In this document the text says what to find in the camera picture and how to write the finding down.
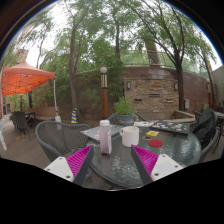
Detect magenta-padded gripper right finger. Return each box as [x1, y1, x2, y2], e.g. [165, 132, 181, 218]
[130, 144, 184, 186]

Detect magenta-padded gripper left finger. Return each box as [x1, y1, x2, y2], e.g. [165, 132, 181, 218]
[43, 144, 96, 187]

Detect translucent white-capped drink bottle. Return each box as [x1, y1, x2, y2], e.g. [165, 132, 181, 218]
[98, 119, 113, 156]

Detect flat round red coaster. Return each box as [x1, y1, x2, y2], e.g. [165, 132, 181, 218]
[148, 139, 165, 148]

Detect yellow card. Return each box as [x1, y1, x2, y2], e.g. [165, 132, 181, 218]
[145, 130, 160, 138]

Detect white ceramic mug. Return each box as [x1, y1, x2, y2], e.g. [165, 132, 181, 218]
[118, 125, 141, 148]

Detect silver laptop with stickers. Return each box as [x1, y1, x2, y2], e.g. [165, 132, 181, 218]
[80, 124, 122, 141]

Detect white printed booklet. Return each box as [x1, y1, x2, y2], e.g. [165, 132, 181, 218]
[133, 120, 155, 128]

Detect black laptop with stickers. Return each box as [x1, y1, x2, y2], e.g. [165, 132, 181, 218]
[148, 119, 195, 136]

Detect striped traffic cone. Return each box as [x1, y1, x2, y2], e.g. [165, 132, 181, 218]
[70, 107, 79, 125]

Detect potted green plant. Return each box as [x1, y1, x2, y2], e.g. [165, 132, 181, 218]
[113, 96, 137, 127]

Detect black jacket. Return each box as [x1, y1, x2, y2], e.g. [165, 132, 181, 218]
[192, 107, 219, 150]

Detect group of dark patio chairs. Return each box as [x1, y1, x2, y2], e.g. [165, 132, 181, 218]
[9, 110, 36, 136]

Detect orange canopy tent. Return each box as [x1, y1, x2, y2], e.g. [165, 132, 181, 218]
[0, 60, 57, 97]

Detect globe-topped lamp post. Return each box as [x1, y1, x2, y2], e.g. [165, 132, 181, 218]
[99, 66, 110, 120]

